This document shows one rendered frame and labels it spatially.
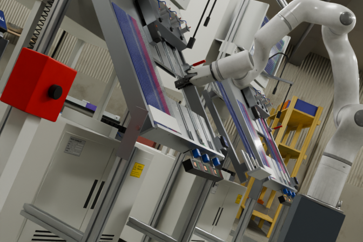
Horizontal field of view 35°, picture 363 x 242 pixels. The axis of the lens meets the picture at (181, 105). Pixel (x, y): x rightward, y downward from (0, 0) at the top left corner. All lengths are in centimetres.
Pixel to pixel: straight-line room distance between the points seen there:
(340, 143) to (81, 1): 118
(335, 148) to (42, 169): 112
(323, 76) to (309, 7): 875
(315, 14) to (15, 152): 132
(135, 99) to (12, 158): 49
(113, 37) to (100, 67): 919
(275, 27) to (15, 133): 117
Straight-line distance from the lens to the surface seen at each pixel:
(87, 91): 1116
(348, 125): 228
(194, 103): 255
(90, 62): 1124
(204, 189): 248
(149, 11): 236
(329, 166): 231
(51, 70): 157
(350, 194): 1105
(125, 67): 194
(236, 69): 228
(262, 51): 233
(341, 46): 241
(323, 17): 234
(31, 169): 206
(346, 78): 235
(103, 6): 207
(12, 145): 160
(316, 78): 1106
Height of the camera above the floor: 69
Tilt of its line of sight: 4 degrees up
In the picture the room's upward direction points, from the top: 23 degrees clockwise
